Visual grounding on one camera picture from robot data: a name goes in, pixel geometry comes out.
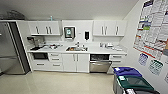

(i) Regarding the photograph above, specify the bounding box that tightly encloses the stainless steel dishwasher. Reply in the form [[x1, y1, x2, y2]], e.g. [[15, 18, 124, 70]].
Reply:
[[89, 53, 113, 74]]

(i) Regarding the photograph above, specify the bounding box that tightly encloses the chrome faucet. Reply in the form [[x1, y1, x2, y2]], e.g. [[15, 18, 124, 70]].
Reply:
[[75, 41, 81, 49]]

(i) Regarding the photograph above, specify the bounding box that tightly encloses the steel kitchen sink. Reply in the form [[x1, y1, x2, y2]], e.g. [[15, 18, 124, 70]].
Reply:
[[65, 46, 89, 53]]

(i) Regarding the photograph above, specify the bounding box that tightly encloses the black soap dispenser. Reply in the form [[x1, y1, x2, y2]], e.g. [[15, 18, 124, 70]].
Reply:
[[84, 31, 91, 42]]

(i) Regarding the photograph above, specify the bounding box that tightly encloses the blue label soap bottle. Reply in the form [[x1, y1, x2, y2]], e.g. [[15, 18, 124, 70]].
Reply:
[[99, 41, 104, 48]]

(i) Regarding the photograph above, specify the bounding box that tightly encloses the white under-sink cabinet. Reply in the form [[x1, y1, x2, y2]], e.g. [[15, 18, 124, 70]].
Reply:
[[61, 53, 90, 74]]

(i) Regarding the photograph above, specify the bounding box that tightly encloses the steel paper towel dispenser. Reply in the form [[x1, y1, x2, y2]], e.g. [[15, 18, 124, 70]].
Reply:
[[63, 26, 77, 41]]

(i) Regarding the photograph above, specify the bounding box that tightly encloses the white drawer cabinet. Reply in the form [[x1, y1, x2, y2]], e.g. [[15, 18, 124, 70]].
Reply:
[[108, 53, 127, 75], [29, 52, 64, 72]]

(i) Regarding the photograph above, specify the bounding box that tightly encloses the small blue bottle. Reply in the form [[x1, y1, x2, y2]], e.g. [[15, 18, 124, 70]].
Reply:
[[49, 15, 54, 22]]

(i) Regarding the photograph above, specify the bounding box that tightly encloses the black built-in microwave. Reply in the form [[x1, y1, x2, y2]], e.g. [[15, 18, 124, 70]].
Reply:
[[32, 53, 50, 61]]

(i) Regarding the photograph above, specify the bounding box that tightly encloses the blue lid waste bin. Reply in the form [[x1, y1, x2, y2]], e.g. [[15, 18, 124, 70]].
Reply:
[[112, 66, 143, 84]]

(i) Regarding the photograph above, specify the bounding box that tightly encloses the green lid waste bin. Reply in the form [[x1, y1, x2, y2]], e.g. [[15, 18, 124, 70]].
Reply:
[[115, 75, 162, 94]]

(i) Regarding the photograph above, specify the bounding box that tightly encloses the steel refrigerator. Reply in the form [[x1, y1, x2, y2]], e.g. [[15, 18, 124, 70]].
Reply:
[[0, 21, 32, 76]]

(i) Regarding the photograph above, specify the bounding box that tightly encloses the small blue wall notice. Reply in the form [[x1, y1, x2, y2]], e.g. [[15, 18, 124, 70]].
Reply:
[[137, 52, 150, 67]]

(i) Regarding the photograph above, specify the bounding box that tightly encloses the large wall poster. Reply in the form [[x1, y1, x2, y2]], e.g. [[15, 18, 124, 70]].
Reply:
[[132, 0, 168, 60]]

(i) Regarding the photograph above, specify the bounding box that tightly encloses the small green wall notice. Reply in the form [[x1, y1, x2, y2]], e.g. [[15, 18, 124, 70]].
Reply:
[[147, 59, 165, 77]]

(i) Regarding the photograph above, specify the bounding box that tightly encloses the wire basket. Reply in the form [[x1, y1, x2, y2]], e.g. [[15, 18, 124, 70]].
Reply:
[[4, 9, 26, 21]]

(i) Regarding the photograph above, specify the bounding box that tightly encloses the small white wall notice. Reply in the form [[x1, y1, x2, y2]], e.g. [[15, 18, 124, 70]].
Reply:
[[163, 71, 168, 85]]

